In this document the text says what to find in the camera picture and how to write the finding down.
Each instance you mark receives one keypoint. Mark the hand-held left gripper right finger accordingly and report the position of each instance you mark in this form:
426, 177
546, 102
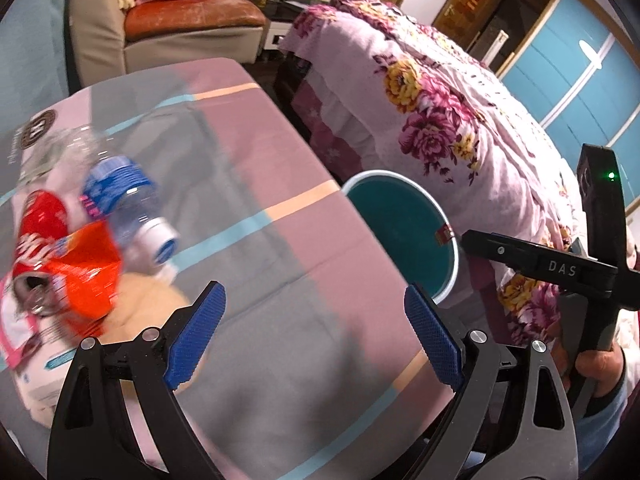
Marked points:
432, 335

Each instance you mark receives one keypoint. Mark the orange snack packet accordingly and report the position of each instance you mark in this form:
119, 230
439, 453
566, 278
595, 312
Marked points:
82, 275

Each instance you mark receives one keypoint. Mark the orange leather seat cushion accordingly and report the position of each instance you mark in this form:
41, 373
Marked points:
195, 15

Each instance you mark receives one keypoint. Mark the white upright stick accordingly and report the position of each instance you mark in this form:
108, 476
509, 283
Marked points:
497, 47

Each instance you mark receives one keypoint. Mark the beige armchair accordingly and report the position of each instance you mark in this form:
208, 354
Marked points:
95, 35

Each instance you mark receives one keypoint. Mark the grey bag with round logo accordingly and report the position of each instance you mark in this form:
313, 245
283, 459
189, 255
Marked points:
30, 135

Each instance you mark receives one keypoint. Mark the floral pink bed blanket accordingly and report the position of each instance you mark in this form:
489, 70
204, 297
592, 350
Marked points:
450, 110

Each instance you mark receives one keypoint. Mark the blue door wardrobe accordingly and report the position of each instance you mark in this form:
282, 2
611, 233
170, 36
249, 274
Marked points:
570, 70

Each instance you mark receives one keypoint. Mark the clear plastic bottle blue label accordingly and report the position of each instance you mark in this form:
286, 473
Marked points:
120, 195

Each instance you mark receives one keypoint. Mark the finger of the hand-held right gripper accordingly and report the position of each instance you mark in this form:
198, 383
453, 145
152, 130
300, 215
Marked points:
525, 257

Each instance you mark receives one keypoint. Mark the brown wooden cabinet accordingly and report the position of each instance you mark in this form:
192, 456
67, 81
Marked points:
475, 5

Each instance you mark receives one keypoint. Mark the striped pink grey tablecloth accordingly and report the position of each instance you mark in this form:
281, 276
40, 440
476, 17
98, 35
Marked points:
280, 210

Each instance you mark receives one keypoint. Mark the person's right hand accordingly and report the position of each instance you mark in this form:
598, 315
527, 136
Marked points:
602, 372

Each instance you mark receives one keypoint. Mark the teal trash bin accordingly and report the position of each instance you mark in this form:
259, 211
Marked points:
400, 225

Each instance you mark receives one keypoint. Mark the black white nightstand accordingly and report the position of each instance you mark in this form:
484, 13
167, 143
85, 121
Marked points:
280, 15

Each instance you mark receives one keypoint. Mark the person's right forearm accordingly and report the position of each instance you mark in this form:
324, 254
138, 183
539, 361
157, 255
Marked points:
600, 435

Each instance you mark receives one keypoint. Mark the white packet with barcode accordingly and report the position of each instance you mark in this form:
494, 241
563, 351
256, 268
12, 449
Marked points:
45, 365

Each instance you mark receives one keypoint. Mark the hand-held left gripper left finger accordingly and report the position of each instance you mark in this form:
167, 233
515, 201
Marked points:
197, 335

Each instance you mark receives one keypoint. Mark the red drink can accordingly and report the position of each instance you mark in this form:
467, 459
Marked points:
37, 255

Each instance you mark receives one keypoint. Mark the pink bed skirt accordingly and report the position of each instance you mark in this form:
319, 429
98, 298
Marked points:
325, 130

